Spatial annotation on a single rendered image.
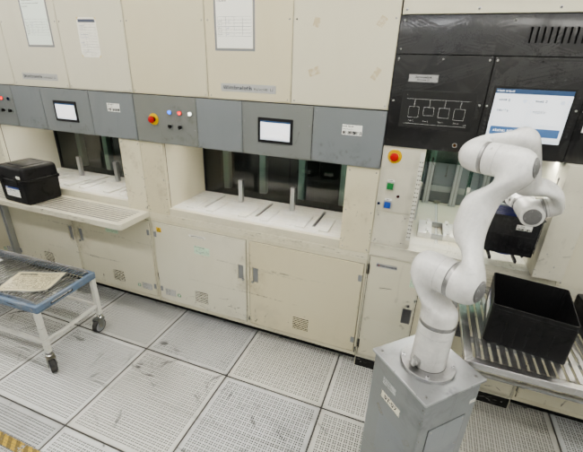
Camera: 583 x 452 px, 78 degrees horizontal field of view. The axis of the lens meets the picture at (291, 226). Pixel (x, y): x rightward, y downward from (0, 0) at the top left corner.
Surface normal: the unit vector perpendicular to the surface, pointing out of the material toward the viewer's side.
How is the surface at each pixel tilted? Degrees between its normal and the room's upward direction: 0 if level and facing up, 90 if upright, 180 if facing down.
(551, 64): 90
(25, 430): 0
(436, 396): 0
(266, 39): 90
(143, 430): 0
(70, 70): 90
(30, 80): 90
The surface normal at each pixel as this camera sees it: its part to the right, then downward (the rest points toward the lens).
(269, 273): -0.35, 0.36
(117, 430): 0.04, -0.92
